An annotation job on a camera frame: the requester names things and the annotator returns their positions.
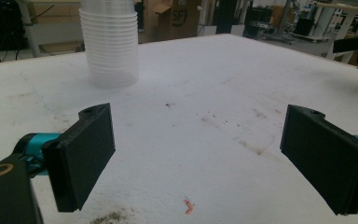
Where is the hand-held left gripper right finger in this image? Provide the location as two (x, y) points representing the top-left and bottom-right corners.
(280, 105), (358, 217)

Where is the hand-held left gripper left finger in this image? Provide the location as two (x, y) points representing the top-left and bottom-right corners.
(41, 103), (117, 213)

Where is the stack of clear plastic cups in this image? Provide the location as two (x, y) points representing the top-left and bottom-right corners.
(78, 0), (140, 89)

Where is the small orange scrap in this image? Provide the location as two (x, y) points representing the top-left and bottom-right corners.
(183, 198), (196, 216)

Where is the white table leg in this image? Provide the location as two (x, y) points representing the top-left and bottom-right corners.
(18, 0), (42, 59)

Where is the white foam mat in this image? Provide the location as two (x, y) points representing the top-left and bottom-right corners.
(0, 33), (358, 224)

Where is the cardboard box with black mark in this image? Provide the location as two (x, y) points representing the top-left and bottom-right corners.
(138, 0), (201, 44)

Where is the black metal frame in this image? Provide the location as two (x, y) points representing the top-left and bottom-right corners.
(333, 35), (358, 65)

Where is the white desk frame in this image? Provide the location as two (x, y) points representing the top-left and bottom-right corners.
(310, 1), (358, 61)

